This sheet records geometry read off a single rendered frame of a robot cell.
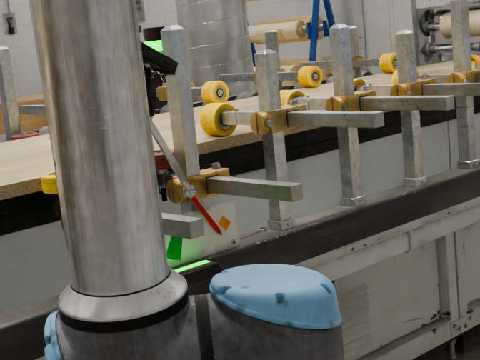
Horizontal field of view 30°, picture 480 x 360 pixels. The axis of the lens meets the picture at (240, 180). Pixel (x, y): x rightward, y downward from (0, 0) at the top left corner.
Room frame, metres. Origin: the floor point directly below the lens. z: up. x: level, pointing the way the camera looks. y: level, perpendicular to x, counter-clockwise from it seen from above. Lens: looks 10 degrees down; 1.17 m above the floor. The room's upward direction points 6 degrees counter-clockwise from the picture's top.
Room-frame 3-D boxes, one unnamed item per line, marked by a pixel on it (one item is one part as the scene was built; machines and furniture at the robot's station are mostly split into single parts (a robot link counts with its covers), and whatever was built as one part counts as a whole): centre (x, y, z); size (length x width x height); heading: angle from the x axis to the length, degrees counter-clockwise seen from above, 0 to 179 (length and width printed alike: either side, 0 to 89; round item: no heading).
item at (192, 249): (1.77, 0.11, 0.75); 0.26 x 0.01 x 0.10; 132
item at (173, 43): (1.81, 0.10, 0.93); 0.03 x 0.03 x 0.48; 42
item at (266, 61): (1.98, -0.08, 0.86); 0.03 x 0.03 x 0.48; 42
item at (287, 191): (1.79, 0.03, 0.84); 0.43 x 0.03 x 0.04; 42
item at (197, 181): (1.83, 0.09, 0.85); 0.13 x 0.06 x 0.05; 132
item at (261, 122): (1.99, -0.10, 0.95); 0.13 x 0.06 x 0.05; 132
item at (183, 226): (1.63, 0.22, 0.83); 0.43 x 0.03 x 0.04; 42
